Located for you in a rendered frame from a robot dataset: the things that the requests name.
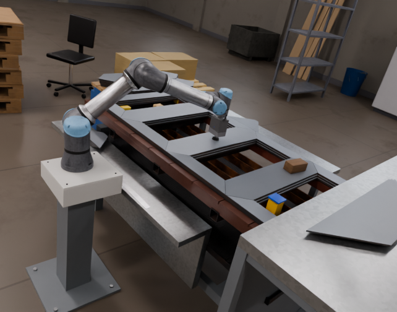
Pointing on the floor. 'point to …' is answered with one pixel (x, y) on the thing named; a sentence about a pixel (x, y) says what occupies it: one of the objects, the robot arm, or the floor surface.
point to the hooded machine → (393, 88)
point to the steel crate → (252, 42)
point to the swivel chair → (69, 56)
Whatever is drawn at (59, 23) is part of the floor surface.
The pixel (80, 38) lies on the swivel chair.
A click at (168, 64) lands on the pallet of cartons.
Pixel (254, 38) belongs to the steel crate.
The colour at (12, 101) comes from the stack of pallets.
